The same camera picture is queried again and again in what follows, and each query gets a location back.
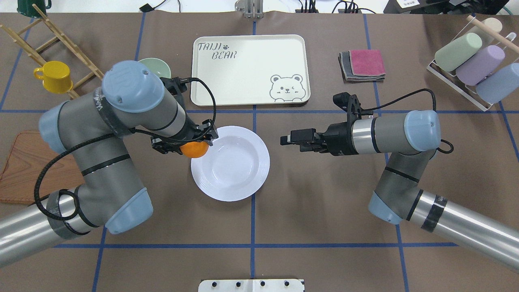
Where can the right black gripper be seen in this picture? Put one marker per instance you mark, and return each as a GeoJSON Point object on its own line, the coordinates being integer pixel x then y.
{"type": "Point", "coordinates": [338, 139]}

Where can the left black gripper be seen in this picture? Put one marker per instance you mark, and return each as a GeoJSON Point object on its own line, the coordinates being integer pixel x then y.
{"type": "Point", "coordinates": [200, 130]}

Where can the orange fruit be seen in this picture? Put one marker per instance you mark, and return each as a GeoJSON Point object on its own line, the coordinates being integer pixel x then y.
{"type": "Point", "coordinates": [195, 149]}

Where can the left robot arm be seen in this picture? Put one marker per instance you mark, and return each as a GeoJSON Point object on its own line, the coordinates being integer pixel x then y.
{"type": "Point", "coordinates": [92, 128]}

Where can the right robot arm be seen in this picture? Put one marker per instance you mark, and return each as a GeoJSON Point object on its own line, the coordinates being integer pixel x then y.
{"type": "Point", "coordinates": [412, 140]}

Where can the cream bear tray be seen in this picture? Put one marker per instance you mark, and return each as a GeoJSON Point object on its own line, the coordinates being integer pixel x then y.
{"type": "Point", "coordinates": [250, 70]}

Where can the white round plate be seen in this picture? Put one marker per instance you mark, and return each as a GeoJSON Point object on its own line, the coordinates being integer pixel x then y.
{"type": "Point", "coordinates": [234, 167]}

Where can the green bowl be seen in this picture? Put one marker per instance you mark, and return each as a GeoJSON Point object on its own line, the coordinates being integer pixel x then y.
{"type": "Point", "coordinates": [157, 66]}

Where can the grey folded cloth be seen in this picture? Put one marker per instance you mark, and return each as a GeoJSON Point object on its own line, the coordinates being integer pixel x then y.
{"type": "Point", "coordinates": [347, 70]}

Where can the pink folded cloth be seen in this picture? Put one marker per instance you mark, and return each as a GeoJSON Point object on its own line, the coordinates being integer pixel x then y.
{"type": "Point", "coordinates": [367, 63]}

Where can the wooden drying rack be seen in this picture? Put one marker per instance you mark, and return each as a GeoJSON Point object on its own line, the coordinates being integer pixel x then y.
{"type": "Point", "coordinates": [59, 36]}

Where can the small black sensor puck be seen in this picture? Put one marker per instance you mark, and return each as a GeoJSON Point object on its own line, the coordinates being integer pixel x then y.
{"type": "Point", "coordinates": [146, 8]}

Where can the yellow mug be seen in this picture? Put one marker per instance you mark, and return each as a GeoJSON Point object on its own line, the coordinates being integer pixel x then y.
{"type": "Point", "coordinates": [55, 77]}

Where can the wooden cutting board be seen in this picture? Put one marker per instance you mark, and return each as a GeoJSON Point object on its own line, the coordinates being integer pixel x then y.
{"type": "Point", "coordinates": [29, 154]}

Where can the green tumbler cup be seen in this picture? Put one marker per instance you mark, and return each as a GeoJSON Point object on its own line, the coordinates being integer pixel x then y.
{"type": "Point", "coordinates": [455, 53]}

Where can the purple tumbler cup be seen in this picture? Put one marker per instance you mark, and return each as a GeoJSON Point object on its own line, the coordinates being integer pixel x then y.
{"type": "Point", "coordinates": [480, 65]}

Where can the blue tumbler cup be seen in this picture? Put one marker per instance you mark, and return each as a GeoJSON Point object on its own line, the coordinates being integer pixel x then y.
{"type": "Point", "coordinates": [500, 84]}

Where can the dark green mug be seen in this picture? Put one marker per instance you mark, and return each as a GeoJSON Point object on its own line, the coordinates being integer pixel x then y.
{"type": "Point", "coordinates": [33, 8]}

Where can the beige tumbler cup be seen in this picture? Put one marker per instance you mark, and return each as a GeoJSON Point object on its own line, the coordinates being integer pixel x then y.
{"type": "Point", "coordinates": [494, 24]}

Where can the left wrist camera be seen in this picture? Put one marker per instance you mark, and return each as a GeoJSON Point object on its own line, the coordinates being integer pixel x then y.
{"type": "Point", "coordinates": [175, 85]}

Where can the metal clamp bracket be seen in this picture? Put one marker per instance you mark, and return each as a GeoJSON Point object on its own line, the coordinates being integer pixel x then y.
{"type": "Point", "coordinates": [251, 9]}

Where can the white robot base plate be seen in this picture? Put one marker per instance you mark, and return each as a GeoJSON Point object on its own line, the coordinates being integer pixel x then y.
{"type": "Point", "coordinates": [252, 285]}

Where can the white wire cup rack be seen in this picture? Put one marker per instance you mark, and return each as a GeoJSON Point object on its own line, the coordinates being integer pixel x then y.
{"type": "Point", "coordinates": [508, 41]}

